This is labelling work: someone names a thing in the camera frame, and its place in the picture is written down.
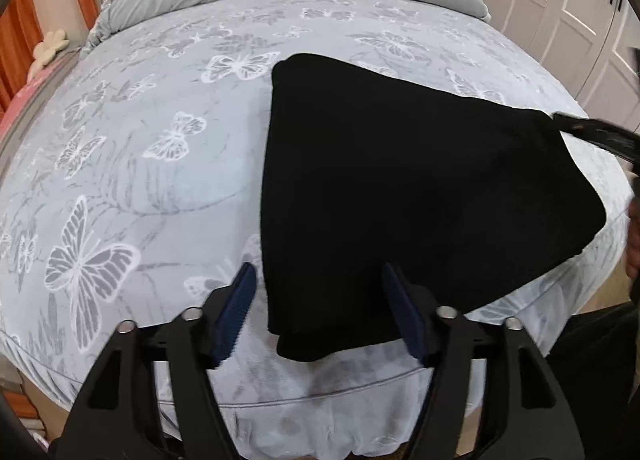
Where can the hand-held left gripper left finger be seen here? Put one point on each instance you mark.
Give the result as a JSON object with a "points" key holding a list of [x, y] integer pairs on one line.
{"points": [[235, 315]]}

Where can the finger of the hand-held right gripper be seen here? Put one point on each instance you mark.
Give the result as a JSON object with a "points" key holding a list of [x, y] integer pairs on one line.
{"points": [[600, 135]]}

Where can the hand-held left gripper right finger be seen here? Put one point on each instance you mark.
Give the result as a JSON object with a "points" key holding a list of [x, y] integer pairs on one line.
{"points": [[406, 320]]}

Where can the black pants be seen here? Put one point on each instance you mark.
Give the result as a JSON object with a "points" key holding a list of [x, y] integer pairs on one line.
{"points": [[400, 190]]}

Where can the person's right hand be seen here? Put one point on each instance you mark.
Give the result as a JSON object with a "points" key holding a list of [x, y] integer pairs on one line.
{"points": [[634, 240]]}

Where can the bed with butterfly sheet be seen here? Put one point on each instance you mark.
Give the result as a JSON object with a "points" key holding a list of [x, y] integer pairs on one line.
{"points": [[150, 164]]}

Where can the person's dark clothing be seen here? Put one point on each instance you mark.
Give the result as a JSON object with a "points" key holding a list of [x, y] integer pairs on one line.
{"points": [[600, 370]]}

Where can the pink blanket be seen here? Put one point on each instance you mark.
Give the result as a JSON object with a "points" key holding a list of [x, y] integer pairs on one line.
{"points": [[25, 99]]}

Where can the white flower cushion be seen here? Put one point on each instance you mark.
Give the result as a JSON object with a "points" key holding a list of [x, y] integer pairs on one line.
{"points": [[51, 47]]}

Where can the orange curtain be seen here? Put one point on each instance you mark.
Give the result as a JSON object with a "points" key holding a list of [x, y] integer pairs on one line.
{"points": [[20, 49]]}

